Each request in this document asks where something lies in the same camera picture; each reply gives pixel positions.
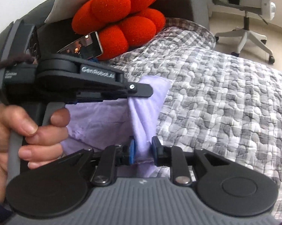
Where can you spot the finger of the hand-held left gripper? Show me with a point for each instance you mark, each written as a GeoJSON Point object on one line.
{"type": "Point", "coordinates": [141, 91]}
{"type": "Point", "coordinates": [101, 99]}

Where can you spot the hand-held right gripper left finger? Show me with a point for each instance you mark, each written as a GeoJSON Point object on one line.
{"type": "Point", "coordinates": [131, 151]}

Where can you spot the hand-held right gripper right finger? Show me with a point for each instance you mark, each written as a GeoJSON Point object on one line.
{"type": "Point", "coordinates": [155, 150]}

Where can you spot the purple pants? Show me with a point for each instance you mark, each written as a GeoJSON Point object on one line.
{"type": "Point", "coordinates": [148, 112]}

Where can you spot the person's left hand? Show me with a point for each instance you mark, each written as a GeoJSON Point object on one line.
{"type": "Point", "coordinates": [2, 145]}

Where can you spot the blue phone stand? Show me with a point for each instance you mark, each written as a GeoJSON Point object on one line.
{"type": "Point", "coordinates": [94, 60]}

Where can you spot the smartphone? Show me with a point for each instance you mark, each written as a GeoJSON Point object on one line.
{"type": "Point", "coordinates": [84, 46]}

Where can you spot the white pillow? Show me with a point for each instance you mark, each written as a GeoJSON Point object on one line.
{"type": "Point", "coordinates": [70, 0]}

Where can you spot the orange knitted cushion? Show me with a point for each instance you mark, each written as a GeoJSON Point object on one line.
{"type": "Point", "coordinates": [122, 4]}

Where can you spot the grey sofa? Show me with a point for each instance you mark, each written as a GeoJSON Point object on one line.
{"type": "Point", "coordinates": [185, 7]}

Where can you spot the grey office chair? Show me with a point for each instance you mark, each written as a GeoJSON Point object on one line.
{"type": "Point", "coordinates": [244, 37]}

